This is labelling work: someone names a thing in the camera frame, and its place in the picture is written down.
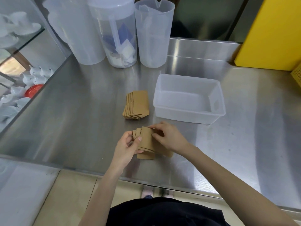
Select glass display cabinet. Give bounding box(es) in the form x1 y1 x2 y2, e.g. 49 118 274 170
0 0 72 134

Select group of white dishes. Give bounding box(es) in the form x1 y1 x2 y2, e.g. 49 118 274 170
0 11 55 123

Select person's left forearm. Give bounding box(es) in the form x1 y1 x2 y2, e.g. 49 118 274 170
78 162 129 226

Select red bowl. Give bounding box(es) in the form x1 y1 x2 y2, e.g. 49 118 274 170
25 84 45 98

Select person's right forearm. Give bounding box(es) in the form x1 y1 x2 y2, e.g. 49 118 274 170
179 146 300 226

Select person's left hand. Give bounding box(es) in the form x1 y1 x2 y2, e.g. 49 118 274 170
112 131 144 171

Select wide translucent plastic pitcher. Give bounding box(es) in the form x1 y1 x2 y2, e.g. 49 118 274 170
42 0 106 66

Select person's black garment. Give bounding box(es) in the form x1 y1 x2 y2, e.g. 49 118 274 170
109 197 232 226

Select clear rectangular plastic container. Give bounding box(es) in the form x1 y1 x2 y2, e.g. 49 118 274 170
153 74 226 125

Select lidded translucent plastic pitcher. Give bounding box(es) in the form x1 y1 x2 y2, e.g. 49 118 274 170
87 0 138 69

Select person's right hand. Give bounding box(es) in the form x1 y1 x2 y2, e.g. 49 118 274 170
148 121 193 155

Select bundle of cardboard sleeves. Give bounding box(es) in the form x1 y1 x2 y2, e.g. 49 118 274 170
132 126 174 160

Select translucent measuring pitcher with spout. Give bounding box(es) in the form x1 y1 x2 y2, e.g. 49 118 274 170
134 0 176 69

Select stack of brown cardboard sleeves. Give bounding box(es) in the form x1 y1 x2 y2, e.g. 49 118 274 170
122 90 150 120

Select yellow perforated basket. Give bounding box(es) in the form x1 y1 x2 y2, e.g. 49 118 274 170
291 63 301 87

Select pile of paper packets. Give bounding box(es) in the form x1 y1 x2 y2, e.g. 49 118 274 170
102 23 137 67

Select yellow plastic board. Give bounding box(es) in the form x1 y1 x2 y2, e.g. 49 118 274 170
234 0 301 71

